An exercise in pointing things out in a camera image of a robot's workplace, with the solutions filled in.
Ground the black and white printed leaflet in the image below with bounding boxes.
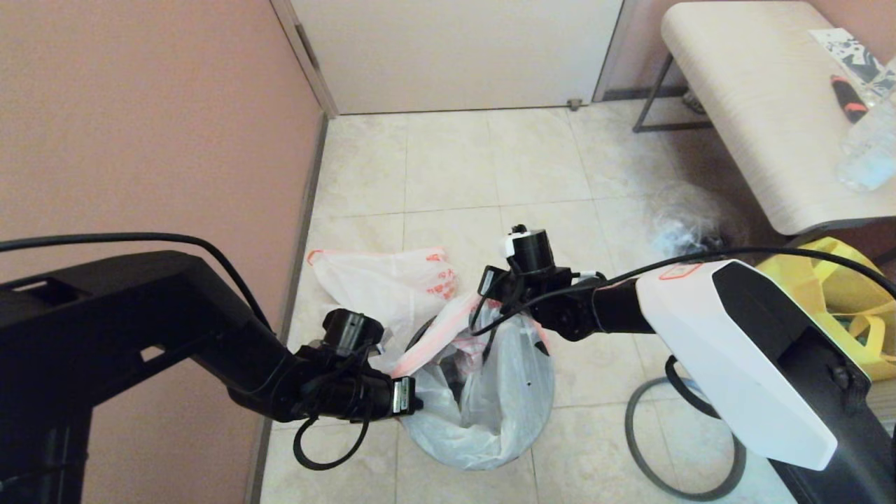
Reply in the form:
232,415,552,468
806,28,884,86

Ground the black and orange tool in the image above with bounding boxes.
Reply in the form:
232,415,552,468
827,74,867,125

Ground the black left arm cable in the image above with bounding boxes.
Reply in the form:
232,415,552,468
0,232,372,471

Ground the clear bag with dark items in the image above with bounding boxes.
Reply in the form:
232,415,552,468
647,183,732,256

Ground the dark grey bin ring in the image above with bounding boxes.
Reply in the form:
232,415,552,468
625,377,747,502

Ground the black round trash bin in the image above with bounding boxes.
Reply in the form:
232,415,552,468
405,316,501,414

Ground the long dark grey baseboard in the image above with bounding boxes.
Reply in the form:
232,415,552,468
245,114,330,504

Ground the white plastic bag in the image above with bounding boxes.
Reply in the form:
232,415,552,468
307,246,461,354

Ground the orange print plastic bag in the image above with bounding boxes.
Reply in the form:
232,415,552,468
388,290,557,471

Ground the yellow fabric tote bag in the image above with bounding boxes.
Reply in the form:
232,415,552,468
756,237,896,382

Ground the beige wood grain table top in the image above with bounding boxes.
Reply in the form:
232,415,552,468
659,2,896,235

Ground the clear plastic bottle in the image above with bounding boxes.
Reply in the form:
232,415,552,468
834,56,896,193

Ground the white door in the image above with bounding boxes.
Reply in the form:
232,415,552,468
290,0,624,116

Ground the short dark grey baseboard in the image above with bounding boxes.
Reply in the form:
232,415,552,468
601,85,687,104

